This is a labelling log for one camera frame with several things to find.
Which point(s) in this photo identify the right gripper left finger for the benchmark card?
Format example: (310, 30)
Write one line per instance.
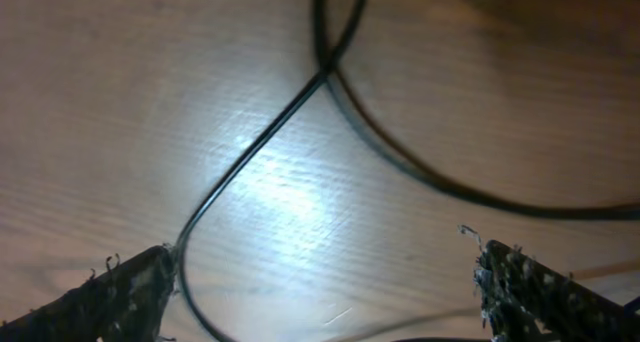
(126, 303)

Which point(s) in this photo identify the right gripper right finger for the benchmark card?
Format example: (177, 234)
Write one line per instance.
(524, 300)

